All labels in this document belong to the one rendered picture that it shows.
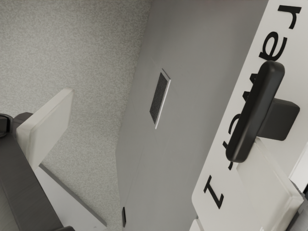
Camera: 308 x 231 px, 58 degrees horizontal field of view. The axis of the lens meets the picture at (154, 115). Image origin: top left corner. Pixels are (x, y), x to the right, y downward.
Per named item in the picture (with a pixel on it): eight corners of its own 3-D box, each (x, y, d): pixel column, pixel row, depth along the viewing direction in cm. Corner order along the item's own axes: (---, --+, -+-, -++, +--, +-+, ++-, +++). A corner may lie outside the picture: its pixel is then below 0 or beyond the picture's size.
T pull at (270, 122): (222, 154, 21) (229, 165, 19) (262, 57, 18) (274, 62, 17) (262, 160, 22) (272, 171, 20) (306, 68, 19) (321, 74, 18)
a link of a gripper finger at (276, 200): (291, 196, 14) (305, 200, 14) (250, 134, 20) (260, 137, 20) (266, 240, 15) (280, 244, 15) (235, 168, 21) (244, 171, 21)
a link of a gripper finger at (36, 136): (25, 184, 14) (10, 180, 14) (69, 126, 20) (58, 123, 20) (31, 131, 13) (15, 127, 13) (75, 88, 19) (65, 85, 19)
